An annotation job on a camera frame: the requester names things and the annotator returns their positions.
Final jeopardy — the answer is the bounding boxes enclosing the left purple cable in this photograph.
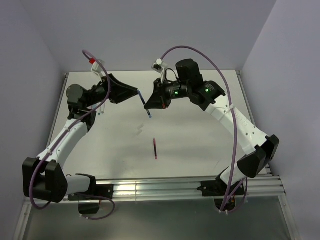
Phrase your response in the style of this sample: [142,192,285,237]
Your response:
[29,49,116,221]

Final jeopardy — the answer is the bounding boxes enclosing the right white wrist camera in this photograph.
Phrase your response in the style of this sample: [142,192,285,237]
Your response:
[151,58,168,83]

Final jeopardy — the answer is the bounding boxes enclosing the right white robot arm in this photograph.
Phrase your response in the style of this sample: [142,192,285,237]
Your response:
[144,59,280,195]

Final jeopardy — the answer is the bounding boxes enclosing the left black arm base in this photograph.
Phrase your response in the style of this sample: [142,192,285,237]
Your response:
[67,184,116,220]

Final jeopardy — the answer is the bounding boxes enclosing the aluminium frame rail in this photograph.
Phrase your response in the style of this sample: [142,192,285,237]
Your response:
[96,174,286,202]

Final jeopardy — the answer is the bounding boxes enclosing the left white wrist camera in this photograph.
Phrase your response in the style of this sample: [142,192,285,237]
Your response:
[89,58,105,78]

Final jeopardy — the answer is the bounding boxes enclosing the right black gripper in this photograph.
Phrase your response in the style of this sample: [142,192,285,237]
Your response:
[145,76,191,109]

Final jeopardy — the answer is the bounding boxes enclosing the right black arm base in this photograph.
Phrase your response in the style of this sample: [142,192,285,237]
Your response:
[197,179,245,213]

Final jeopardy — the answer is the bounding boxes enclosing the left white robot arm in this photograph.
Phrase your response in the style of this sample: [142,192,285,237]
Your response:
[22,74,139,203]

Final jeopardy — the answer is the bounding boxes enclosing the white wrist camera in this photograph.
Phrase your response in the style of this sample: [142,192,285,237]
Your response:
[151,58,168,83]
[89,58,105,78]

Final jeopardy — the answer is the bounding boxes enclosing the red gel pen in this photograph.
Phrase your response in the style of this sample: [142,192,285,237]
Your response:
[153,137,158,160]

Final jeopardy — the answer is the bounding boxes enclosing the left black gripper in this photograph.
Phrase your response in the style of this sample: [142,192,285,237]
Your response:
[85,74,138,109]

